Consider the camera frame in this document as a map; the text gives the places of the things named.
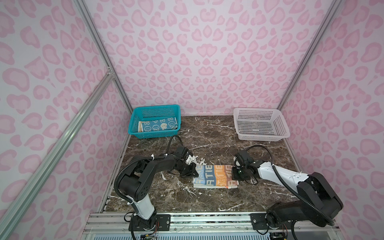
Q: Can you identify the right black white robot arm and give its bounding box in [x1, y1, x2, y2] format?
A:
[232, 150, 344, 229]

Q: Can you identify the right black corrugated cable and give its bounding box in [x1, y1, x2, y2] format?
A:
[245, 144, 335, 226]

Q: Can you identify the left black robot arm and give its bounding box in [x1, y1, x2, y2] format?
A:
[114, 145, 199, 232]

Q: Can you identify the left corner aluminium post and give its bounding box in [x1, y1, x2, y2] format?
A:
[73, 0, 133, 114]

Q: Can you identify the teal bunny towel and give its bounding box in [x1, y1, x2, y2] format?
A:
[141, 118, 178, 132]

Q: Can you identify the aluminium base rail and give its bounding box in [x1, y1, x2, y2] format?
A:
[81, 212, 344, 240]

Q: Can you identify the right corner aluminium post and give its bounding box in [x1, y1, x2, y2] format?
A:
[277, 0, 345, 111]

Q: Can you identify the white plastic basket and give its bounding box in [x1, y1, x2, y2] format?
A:
[234, 108, 291, 142]

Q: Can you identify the orange bunny towel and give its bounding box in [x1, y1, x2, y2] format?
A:
[138, 121, 143, 133]

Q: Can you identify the corner aluminium post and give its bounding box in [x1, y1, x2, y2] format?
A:
[277, 0, 345, 111]
[73, 0, 133, 114]

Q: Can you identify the teal plastic basket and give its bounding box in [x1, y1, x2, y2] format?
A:
[129, 105, 182, 139]

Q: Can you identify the grey patterned towel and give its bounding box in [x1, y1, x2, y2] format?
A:
[193, 165, 239, 189]

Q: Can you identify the diagonal aluminium frame bar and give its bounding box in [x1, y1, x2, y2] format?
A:
[1, 74, 114, 240]

